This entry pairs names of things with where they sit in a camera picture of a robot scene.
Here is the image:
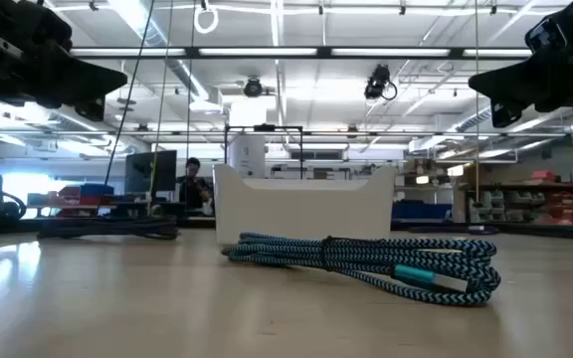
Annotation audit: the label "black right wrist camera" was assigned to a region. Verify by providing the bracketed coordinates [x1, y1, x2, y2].
[524, 17, 568, 55]

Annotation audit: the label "white round pillar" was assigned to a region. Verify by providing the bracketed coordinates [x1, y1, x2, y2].
[228, 133, 268, 180]

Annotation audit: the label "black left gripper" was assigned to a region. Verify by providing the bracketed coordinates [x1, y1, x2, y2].
[0, 0, 129, 123]

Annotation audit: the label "white looped cable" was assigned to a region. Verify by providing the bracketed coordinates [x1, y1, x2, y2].
[193, 1, 220, 36]

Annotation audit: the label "teal black braided USB-C cable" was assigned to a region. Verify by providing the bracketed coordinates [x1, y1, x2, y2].
[220, 231, 502, 307]

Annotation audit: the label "blue storage bins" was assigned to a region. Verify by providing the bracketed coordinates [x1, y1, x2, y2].
[391, 200, 454, 222]

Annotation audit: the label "LED light bar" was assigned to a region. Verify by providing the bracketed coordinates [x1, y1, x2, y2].
[70, 46, 534, 62]

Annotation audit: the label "black aluminium rig frame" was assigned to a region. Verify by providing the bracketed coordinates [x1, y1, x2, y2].
[0, 216, 573, 241]

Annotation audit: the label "black overhead camera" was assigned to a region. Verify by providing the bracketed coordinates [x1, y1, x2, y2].
[363, 63, 399, 102]

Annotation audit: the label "shelf with grey red bins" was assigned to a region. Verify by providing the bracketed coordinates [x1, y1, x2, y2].
[460, 170, 573, 227]

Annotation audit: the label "white plastic bin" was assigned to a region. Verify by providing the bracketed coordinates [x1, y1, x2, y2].
[212, 163, 398, 246]

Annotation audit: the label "thin yellow vertical rod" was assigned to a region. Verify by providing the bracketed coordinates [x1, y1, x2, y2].
[473, 0, 482, 208]

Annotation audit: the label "black round ceiling fixture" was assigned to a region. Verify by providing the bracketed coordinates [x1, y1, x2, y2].
[242, 76, 265, 99]

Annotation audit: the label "blue storage box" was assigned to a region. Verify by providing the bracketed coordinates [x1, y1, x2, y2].
[80, 183, 115, 198]

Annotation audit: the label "black hanging cable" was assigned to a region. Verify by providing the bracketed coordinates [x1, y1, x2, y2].
[102, 0, 157, 187]

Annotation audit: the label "black computer monitor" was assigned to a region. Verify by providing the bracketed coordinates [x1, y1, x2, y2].
[123, 149, 179, 196]

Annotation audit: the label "red storage box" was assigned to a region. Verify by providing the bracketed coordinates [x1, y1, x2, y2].
[57, 185, 87, 206]

